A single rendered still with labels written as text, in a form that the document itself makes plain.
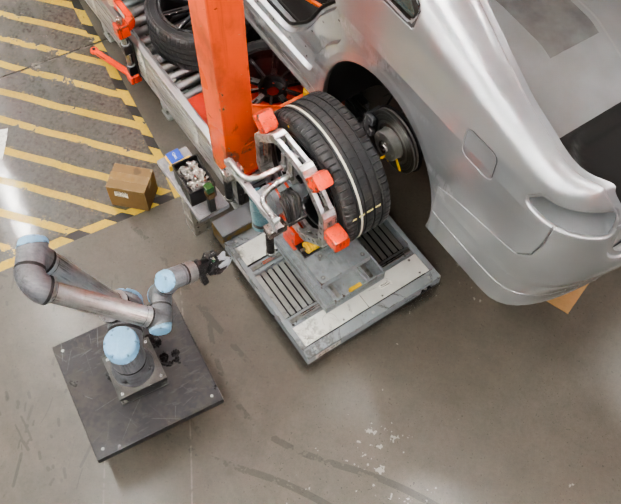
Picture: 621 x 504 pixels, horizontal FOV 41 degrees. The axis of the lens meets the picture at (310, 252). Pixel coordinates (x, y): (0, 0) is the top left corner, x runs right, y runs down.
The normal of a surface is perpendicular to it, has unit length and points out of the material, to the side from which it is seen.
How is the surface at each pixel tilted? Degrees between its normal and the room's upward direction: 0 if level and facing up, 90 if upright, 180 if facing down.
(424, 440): 0
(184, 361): 0
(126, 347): 5
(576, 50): 22
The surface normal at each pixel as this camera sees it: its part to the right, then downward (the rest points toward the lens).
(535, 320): 0.00, -0.50
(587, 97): 0.19, -0.23
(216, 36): 0.56, 0.72
